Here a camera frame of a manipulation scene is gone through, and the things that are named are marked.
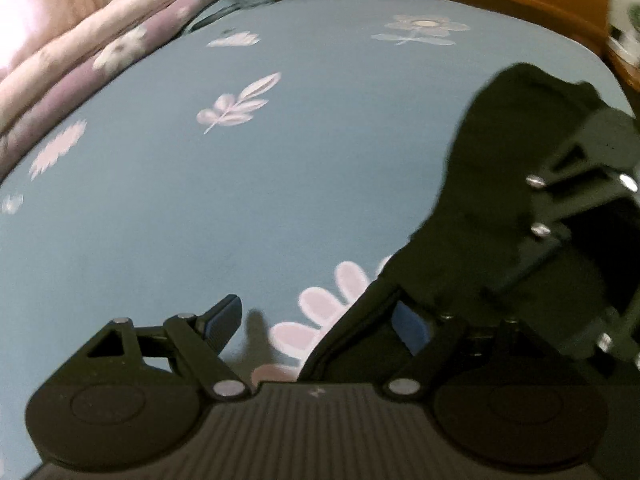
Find folded pink purple floral quilt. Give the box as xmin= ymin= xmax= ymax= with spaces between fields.
xmin=0 ymin=0 xmax=226 ymax=181

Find wooden nightstand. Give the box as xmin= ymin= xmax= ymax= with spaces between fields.
xmin=605 ymin=30 xmax=640 ymax=111

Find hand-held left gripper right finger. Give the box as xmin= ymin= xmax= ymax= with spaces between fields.
xmin=382 ymin=301 xmax=540 ymax=403

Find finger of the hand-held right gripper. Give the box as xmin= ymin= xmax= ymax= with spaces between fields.
xmin=525 ymin=109 xmax=640 ymax=240
xmin=477 ymin=237 xmax=640 ymax=378

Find black drawstring pants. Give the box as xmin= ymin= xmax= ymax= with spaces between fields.
xmin=297 ymin=62 xmax=640 ymax=386

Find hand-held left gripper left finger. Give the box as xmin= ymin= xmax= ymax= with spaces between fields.
xmin=87 ymin=294 xmax=251 ymax=403

